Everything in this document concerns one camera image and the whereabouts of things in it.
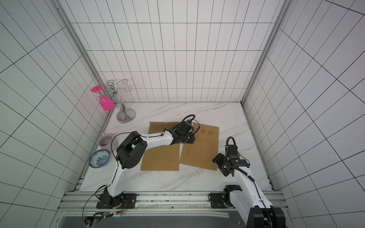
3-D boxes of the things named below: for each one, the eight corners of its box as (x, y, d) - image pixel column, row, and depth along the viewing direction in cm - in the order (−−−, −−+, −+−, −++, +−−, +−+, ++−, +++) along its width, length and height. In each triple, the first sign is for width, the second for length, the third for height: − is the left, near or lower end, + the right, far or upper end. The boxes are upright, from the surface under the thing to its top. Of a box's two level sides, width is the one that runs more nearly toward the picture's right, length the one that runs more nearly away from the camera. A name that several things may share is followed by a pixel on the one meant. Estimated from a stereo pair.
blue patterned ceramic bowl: (90, 169, 86) (85, 166, 82) (97, 152, 93) (93, 149, 89) (107, 169, 86) (104, 166, 82) (113, 152, 93) (110, 149, 89)
